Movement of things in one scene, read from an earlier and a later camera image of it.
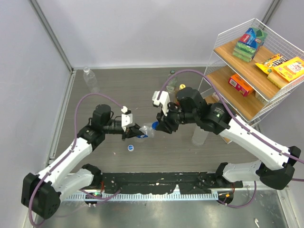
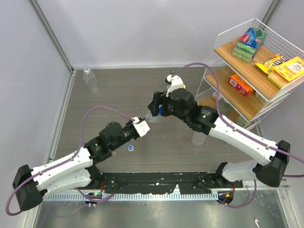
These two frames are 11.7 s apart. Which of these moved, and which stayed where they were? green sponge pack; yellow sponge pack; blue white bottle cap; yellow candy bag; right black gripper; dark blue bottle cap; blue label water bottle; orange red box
Moved: dark blue bottle cap; right black gripper; blue label water bottle
Stayed: green sponge pack; yellow sponge pack; blue white bottle cap; orange red box; yellow candy bag
